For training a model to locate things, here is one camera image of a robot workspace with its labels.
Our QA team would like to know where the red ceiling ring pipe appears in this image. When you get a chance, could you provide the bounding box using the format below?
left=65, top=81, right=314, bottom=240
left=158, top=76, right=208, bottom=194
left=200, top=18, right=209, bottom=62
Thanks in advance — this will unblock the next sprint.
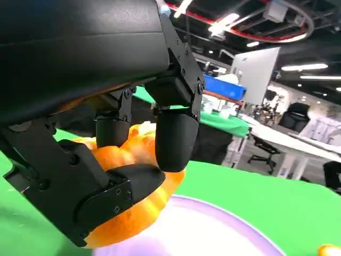
left=165, top=0, right=315, bottom=44

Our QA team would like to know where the white workshop desk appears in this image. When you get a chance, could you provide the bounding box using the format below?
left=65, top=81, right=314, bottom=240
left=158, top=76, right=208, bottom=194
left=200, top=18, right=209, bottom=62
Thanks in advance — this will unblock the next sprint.
left=246, top=117, right=341, bottom=183

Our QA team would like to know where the green table cloth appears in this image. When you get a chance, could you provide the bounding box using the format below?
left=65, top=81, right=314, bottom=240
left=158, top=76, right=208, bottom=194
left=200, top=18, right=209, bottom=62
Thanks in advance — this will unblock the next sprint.
left=0, top=127, right=341, bottom=256

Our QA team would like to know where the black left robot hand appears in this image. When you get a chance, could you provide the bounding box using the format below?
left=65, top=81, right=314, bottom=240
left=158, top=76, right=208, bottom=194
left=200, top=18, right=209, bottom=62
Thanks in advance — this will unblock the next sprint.
left=0, top=0, right=206, bottom=248

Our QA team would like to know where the orange white toy bread roll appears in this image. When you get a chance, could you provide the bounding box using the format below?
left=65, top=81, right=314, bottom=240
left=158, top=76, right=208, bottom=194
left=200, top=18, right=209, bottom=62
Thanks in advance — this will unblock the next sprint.
left=71, top=121, right=186, bottom=249
left=318, top=244, right=341, bottom=256

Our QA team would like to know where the long ceiling light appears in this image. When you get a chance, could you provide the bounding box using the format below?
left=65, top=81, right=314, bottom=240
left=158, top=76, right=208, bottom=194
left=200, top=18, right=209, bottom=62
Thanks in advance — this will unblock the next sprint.
left=300, top=75, right=341, bottom=81
left=281, top=63, right=328, bottom=71
left=208, top=12, right=240, bottom=35

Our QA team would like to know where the white standing board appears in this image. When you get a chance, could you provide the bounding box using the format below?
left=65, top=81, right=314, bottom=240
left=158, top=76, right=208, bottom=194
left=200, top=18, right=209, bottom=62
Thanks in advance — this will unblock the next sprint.
left=230, top=47, right=282, bottom=106

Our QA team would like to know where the black office chair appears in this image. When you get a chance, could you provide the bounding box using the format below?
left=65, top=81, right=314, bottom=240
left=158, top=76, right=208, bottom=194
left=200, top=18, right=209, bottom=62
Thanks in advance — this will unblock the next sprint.
left=247, top=135, right=281, bottom=174
left=323, top=161, right=341, bottom=193
left=278, top=102, right=311, bottom=133

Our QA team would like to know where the blue plastic bin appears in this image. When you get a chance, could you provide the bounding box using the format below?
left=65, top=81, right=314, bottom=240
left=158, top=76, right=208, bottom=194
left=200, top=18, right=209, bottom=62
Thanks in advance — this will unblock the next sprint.
left=204, top=74, right=247, bottom=101

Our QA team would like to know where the lilac plate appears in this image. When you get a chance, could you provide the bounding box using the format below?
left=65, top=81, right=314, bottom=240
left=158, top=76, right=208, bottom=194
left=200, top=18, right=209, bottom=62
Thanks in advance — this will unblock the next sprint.
left=93, top=194, right=286, bottom=256

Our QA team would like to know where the green covered background table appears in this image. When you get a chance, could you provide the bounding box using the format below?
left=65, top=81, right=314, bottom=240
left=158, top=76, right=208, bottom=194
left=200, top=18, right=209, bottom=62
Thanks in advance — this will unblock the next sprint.
left=132, top=86, right=253, bottom=166

